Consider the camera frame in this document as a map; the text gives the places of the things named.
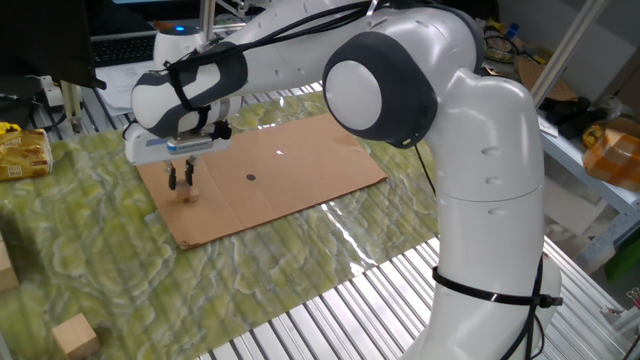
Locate brown cardboard sheet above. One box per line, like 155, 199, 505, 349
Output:
134, 112, 389, 251

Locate black monitor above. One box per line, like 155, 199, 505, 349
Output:
0, 0, 107, 91

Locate printed paper sheets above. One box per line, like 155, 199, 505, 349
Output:
94, 59, 156, 117

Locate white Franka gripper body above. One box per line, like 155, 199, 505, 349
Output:
123, 122, 234, 167

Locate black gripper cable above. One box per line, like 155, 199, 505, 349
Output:
212, 121, 234, 142

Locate smaller wooden block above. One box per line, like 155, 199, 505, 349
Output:
177, 184, 200, 205

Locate aluminium frame post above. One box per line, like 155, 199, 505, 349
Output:
198, 0, 217, 44
529, 0, 611, 109

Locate big wooden cube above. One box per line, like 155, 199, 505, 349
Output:
52, 312, 101, 360

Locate silver blue wrist module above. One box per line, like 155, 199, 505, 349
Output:
166, 135, 214, 155

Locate yellow snack package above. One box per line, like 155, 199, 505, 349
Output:
0, 122, 54, 182

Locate brown woven mat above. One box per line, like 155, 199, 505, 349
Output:
514, 53, 580, 103

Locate short aluminium post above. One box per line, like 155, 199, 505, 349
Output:
59, 79, 85, 135

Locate black lumpy object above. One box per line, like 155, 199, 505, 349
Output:
542, 96, 609, 140

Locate black keyboard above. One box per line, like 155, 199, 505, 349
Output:
90, 33, 157, 69

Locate green marble pattern mat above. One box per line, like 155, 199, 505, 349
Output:
0, 92, 441, 360

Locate orange checkered box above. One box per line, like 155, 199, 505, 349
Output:
582, 127, 640, 194

